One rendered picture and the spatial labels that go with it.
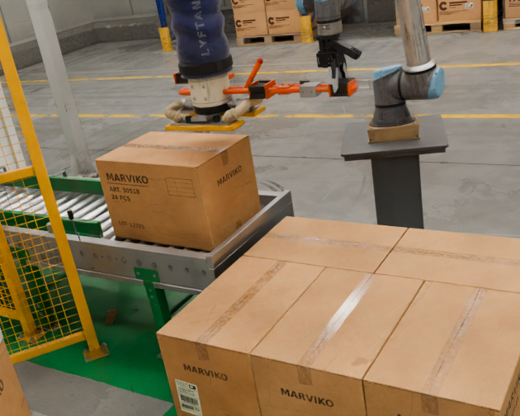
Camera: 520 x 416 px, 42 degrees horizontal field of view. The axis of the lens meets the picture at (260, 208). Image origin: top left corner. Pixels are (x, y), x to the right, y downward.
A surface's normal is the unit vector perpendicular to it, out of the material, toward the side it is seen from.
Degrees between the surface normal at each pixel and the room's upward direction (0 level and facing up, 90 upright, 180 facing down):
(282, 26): 92
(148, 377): 0
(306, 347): 0
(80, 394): 0
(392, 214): 90
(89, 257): 90
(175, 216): 90
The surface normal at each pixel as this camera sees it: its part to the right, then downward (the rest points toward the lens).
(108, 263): -0.50, 0.41
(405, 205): -0.17, 0.41
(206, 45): 0.31, 0.05
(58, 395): -0.15, -0.91
